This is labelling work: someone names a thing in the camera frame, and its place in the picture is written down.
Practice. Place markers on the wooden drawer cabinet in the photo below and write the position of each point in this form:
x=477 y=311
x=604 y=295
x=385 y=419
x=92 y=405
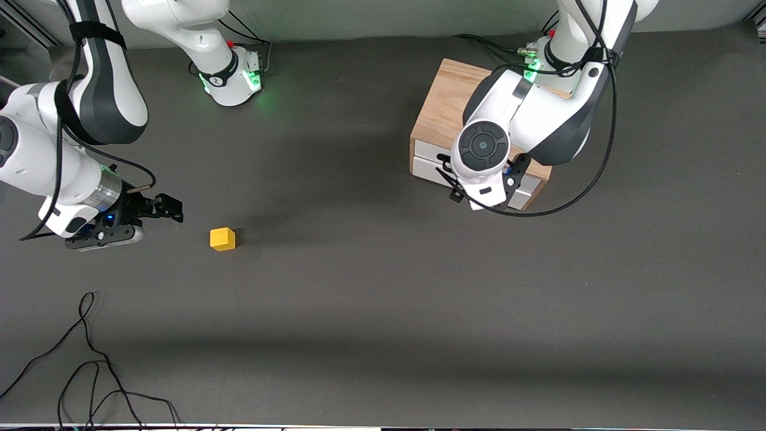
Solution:
x=446 y=102

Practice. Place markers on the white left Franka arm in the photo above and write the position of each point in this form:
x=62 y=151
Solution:
x=538 y=114

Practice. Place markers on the yellow cube block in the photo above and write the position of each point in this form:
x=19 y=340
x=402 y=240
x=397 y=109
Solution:
x=222 y=239

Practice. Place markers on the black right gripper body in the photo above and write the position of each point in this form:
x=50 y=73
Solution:
x=133 y=206

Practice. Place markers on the aluminium frame rail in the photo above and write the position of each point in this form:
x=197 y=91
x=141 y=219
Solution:
x=30 y=27

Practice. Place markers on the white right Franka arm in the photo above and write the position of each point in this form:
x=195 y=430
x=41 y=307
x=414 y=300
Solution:
x=36 y=161

